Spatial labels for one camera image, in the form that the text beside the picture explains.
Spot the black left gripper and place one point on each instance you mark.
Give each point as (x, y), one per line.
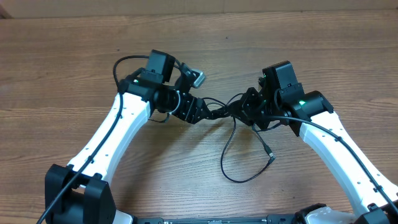
(191, 109)

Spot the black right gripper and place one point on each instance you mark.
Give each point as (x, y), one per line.
(245, 110)

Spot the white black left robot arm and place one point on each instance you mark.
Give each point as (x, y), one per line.
(80, 192)

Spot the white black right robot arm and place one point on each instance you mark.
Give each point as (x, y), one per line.
(311, 117)

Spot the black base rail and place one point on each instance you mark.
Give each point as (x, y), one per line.
(217, 220)

